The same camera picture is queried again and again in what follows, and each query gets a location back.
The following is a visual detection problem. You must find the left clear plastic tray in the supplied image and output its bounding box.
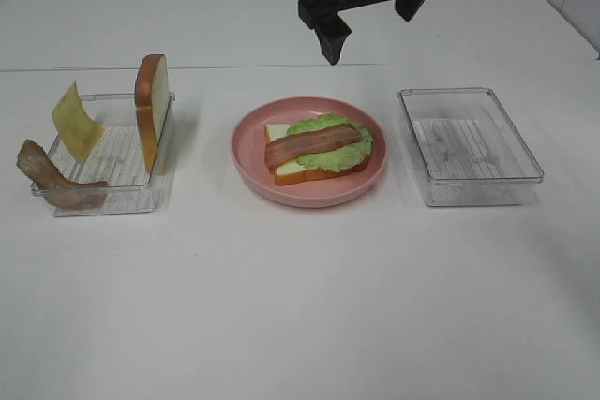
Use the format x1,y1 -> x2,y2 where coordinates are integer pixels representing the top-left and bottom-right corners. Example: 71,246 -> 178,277
31,94 -> 177,217

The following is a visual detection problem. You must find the bacon strip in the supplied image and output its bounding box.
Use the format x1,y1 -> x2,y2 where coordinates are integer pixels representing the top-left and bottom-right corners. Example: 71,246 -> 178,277
16,139 -> 108,211
264,123 -> 362,170

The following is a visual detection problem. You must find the yellow cheese slice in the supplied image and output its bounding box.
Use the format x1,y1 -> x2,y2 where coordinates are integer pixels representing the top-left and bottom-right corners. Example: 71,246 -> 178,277
52,81 -> 104,164

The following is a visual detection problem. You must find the clear plastic tray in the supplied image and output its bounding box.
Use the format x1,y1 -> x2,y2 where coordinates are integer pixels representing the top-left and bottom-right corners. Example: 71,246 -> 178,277
397,87 -> 544,207
31,94 -> 177,217

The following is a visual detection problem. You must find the green lettuce leaf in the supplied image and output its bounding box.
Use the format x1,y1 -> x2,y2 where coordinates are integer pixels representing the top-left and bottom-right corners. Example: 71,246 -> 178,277
285,112 -> 372,172

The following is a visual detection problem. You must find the right clear plastic tray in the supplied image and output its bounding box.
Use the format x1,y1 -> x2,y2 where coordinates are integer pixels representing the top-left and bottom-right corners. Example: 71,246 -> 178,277
397,87 -> 544,207

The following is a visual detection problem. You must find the pink round plate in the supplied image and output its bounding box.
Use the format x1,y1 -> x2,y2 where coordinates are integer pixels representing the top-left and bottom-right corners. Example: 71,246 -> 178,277
231,96 -> 387,208

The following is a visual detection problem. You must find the bread slice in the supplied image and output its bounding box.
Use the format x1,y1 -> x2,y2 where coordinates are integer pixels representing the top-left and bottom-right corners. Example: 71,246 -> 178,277
134,54 -> 170,172
264,124 -> 370,185

